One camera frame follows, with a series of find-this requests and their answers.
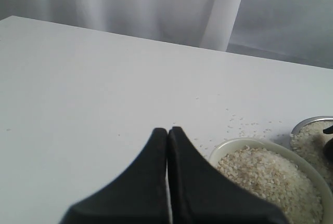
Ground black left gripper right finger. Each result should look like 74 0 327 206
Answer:
168 127 288 223

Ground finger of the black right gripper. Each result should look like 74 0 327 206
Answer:
323 126 332 161

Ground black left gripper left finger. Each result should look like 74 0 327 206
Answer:
61 128 169 223

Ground rice pile in tray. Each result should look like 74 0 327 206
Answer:
290 120 332 188

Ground white rice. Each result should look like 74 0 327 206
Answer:
217 146 324 223

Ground white ceramic bowl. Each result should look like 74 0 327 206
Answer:
209 138 332 223

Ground spilled rice grains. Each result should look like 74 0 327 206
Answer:
5 96 287 157

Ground round steel tray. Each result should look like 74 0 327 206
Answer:
290 116 332 143

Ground white backdrop curtain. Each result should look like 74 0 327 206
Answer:
1 0 332 68

